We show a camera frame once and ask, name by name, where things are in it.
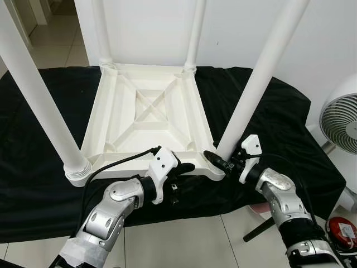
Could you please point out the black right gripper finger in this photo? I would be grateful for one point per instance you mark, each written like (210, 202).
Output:
(216, 159)

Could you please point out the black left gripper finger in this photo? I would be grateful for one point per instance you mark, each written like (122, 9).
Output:
(185, 167)

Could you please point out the white plastic children table top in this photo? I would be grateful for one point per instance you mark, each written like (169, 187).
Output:
(150, 111)

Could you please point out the white plastic table leg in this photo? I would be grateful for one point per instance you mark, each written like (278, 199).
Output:
(262, 72)
(103, 33)
(195, 33)
(39, 95)

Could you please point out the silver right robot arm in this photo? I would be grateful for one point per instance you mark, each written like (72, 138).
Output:
(284, 195)

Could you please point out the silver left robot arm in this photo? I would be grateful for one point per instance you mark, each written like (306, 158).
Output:
(111, 209)

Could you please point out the pink fabric item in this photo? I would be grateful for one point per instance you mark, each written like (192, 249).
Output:
(261, 208)

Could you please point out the grey metal table leg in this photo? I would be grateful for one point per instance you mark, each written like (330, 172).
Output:
(259, 230)

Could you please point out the white round standing fan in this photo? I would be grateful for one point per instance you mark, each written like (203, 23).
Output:
(340, 123)

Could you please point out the white grey rounded appliance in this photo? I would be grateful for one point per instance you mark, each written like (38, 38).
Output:
(348, 201)

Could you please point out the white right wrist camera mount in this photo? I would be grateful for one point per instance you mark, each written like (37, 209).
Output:
(251, 148)

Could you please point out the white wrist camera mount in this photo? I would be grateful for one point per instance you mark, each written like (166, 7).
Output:
(162, 167)
(251, 148)

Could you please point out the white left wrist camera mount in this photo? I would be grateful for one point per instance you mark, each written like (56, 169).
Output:
(162, 167)

